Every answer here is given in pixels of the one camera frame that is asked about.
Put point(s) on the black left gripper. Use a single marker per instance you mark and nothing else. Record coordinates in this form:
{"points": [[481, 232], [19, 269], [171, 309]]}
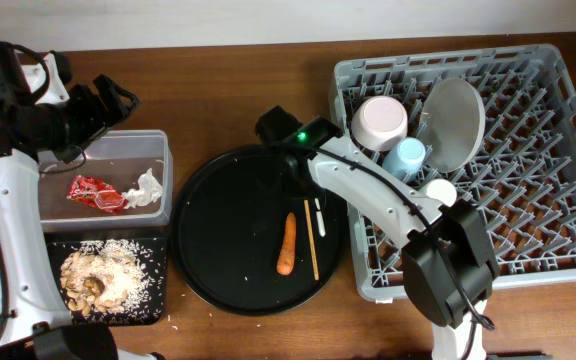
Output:
{"points": [[85, 96]]}

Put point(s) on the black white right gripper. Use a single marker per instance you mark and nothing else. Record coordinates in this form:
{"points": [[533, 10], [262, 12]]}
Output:
{"points": [[306, 193]]}

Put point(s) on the pink bowl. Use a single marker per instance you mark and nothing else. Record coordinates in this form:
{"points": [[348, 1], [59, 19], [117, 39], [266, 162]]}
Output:
{"points": [[380, 123]]}

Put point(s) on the red snack wrapper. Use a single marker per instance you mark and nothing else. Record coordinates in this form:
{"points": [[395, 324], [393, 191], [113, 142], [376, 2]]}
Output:
{"points": [[97, 194]]}

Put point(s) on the wooden chopstick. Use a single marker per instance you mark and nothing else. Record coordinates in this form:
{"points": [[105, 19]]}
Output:
{"points": [[311, 240]]}

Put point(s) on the white tissue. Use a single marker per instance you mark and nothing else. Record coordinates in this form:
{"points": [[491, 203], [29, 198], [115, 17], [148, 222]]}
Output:
{"points": [[149, 190]]}

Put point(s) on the white plastic fork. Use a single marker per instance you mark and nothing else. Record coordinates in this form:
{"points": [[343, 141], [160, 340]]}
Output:
{"points": [[320, 218]]}

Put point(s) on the light blue plastic cup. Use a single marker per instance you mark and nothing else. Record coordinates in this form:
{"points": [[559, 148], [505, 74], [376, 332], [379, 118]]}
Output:
{"points": [[405, 159]]}

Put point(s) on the white paper cup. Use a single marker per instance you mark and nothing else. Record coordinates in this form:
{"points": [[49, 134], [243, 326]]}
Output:
{"points": [[441, 190]]}

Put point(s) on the grey round plate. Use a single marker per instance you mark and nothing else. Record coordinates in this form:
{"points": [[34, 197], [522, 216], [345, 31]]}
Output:
{"points": [[452, 123]]}

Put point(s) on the peanut shells and rice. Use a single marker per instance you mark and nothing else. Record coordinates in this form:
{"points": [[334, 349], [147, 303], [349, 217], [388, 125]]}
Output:
{"points": [[103, 277]]}

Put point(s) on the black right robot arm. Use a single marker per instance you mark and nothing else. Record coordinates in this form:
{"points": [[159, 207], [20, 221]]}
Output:
{"points": [[447, 259]]}

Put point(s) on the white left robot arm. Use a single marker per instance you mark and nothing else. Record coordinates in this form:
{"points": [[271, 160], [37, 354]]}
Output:
{"points": [[35, 323]]}

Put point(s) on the grey dishwasher rack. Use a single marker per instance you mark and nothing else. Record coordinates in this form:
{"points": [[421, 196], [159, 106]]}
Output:
{"points": [[523, 178]]}

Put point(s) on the clear plastic bin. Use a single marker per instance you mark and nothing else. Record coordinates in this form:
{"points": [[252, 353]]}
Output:
{"points": [[119, 159]]}

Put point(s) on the black round tray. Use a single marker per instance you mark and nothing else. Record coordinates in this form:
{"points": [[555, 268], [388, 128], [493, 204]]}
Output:
{"points": [[227, 230]]}

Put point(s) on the orange carrot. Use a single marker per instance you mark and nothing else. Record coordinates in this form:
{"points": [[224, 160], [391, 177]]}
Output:
{"points": [[286, 259]]}

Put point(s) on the black rectangular tray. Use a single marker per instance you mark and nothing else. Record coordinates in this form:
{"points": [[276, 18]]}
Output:
{"points": [[153, 305]]}

